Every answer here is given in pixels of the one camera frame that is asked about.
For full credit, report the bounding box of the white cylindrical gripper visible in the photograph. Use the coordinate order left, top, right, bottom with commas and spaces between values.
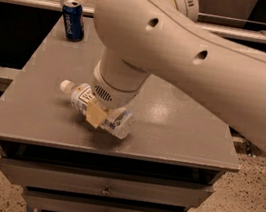
86, 61, 145, 128

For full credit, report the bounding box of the clear plastic tea bottle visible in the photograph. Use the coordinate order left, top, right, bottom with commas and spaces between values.
60, 80, 135, 140

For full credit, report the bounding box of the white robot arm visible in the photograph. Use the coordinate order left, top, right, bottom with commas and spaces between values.
92, 0, 266, 152

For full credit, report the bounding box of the blue pepsi can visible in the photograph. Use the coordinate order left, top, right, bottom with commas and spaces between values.
62, 0, 84, 42

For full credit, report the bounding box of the grey drawer cabinet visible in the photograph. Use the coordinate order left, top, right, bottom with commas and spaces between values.
0, 0, 261, 212

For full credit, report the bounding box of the top grey drawer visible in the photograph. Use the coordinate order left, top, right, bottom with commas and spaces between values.
0, 157, 214, 208

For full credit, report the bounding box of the middle grey drawer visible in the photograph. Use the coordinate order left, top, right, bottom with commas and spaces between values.
23, 190, 176, 212

